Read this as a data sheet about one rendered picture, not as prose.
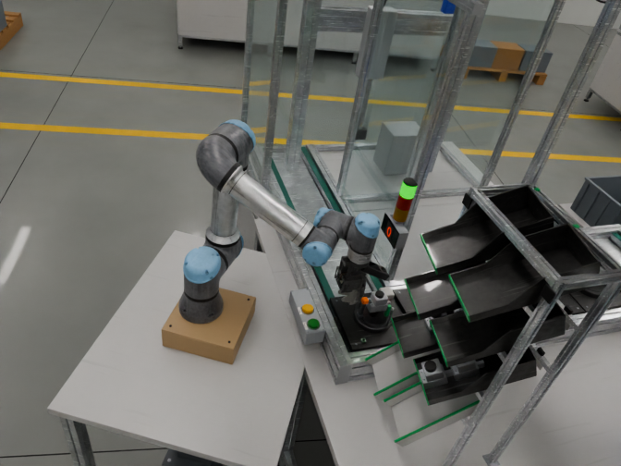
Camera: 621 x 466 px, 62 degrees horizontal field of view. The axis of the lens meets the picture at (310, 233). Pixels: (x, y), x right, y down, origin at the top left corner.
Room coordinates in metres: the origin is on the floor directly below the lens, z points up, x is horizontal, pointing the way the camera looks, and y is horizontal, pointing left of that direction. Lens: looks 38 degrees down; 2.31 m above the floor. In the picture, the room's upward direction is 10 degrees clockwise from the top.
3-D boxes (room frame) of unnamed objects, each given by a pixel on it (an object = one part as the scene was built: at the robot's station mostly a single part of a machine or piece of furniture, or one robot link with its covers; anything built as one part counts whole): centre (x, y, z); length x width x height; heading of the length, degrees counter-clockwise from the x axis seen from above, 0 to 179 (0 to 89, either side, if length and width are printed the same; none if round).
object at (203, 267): (1.21, 0.33, 1.11); 0.13 x 0.12 x 0.14; 166
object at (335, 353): (1.46, -0.02, 0.91); 0.89 x 0.06 x 0.11; 23
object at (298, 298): (1.26, -0.04, 0.93); 0.21 x 0.07 x 0.06; 23
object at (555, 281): (0.99, -0.53, 1.26); 0.36 x 0.21 x 0.80; 23
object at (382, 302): (1.27, -0.28, 1.06); 0.08 x 0.04 x 0.07; 113
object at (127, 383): (1.20, 0.28, 0.84); 0.90 x 0.70 x 0.03; 174
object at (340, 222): (1.23, -0.06, 1.37); 0.11 x 0.11 x 0.08; 76
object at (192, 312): (1.20, 0.33, 0.99); 0.15 x 0.15 x 0.10
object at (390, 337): (1.27, -0.27, 0.96); 0.24 x 0.24 x 0.02; 23
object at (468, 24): (1.50, -0.33, 1.46); 0.03 x 0.03 x 1.00; 23
